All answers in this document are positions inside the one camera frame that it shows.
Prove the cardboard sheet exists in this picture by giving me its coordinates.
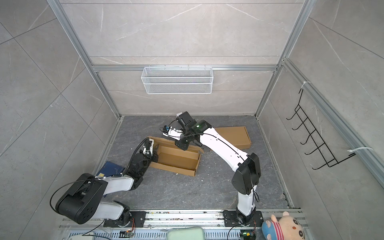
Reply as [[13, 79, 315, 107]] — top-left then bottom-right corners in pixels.
[[149, 136, 204, 177]]

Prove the cardboard box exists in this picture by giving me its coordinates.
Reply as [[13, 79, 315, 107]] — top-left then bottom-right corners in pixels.
[[215, 126, 252, 150]]

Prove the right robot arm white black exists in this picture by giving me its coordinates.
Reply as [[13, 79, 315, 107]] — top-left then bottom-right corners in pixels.
[[161, 112, 261, 225]]

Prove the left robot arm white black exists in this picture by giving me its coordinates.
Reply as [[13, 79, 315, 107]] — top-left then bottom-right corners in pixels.
[[50, 137, 159, 227]]

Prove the pale green box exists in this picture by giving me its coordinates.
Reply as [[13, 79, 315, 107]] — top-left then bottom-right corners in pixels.
[[167, 228, 205, 240]]

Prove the blue book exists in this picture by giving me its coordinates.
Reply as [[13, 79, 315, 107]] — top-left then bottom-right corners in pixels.
[[97, 162, 125, 177]]

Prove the pink plush pig toy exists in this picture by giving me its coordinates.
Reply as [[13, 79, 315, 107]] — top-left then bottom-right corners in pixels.
[[262, 212, 306, 240]]

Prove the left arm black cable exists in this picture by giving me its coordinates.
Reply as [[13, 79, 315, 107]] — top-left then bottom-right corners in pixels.
[[49, 137, 151, 214]]

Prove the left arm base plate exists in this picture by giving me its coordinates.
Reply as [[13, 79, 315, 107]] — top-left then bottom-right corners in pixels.
[[103, 211, 147, 228]]

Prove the white wire mesh basket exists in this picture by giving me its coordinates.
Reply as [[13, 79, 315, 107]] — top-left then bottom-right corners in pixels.
[[141, 67, 214, 95]]

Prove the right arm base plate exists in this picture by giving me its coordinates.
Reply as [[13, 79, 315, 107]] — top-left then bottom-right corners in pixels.
[[223, 210, 264, 227]]

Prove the aluminium rail base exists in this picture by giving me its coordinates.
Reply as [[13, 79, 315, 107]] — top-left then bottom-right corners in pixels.
[[56, 208, 314, 240]]

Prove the black wire hook rack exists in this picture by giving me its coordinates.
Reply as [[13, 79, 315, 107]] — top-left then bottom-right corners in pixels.
[[286, 89, 356, 171]]

